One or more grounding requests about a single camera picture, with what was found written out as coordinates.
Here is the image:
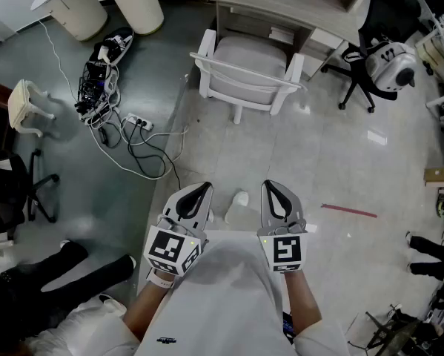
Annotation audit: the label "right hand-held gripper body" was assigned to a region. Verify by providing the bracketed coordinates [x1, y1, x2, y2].
[257, 217, 310, 274]

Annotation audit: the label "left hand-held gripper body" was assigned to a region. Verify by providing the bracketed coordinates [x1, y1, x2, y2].
[143, 215, 210, 277]

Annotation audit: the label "white armchair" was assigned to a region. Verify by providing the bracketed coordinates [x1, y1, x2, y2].
[189, 28, 307, 125]

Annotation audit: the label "person's right forearm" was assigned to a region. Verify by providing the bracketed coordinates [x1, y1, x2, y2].
[282, 271, 323, 337]

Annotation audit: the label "person's left forearm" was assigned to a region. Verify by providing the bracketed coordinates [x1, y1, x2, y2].
[122, 272, 178, 343]

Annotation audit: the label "black office chair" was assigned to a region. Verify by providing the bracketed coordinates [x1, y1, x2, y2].
[0, 148, 62, 244]
[320, 0, 425, 113]

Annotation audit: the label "white office desk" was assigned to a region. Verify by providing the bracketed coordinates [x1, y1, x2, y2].
[410, 0, 444, 159]

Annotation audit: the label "grey wooden desk with shelves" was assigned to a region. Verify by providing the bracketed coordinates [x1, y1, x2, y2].
[201, 0, 382, 85]

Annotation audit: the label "person's right white shoe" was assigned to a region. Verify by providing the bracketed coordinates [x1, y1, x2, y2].
[231, 189, 250, 208]

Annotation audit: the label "person's light trousers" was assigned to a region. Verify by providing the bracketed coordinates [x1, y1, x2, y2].
[224, 202, 262, 234]

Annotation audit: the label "white wrist watch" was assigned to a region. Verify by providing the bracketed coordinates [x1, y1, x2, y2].
[147, 268, 175, 289]

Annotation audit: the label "red tape strip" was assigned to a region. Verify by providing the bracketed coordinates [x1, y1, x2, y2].
[320, 202, 378, 219]

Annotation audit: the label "person's white shirt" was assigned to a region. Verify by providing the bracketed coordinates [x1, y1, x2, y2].
[24, 231, 356, 356]

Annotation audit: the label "black waist-worn device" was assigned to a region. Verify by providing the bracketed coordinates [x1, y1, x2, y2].
[282, 311, 296, 344]

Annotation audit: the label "white power strip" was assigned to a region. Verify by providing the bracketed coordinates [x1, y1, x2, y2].
[126, 112, 155, 132]

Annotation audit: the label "black tripod stand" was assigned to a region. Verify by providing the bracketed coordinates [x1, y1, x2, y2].
[349, 302, 426, 356]

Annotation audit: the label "cardboard box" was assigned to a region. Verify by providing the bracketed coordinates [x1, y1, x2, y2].
[424, 167, 444, 188]

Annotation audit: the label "black oval tray with electronics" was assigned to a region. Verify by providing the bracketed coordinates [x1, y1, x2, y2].
[90, 27, 135, 68]

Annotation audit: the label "white grey carrier backpack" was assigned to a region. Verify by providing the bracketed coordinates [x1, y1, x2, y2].
[365, 41, 418, 91]

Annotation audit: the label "cream ornate stool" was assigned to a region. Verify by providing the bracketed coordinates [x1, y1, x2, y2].
[7, 79, 56, 139]

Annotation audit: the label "tangle of cables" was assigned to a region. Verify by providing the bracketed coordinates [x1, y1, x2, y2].
[74, 60, 122, 125]

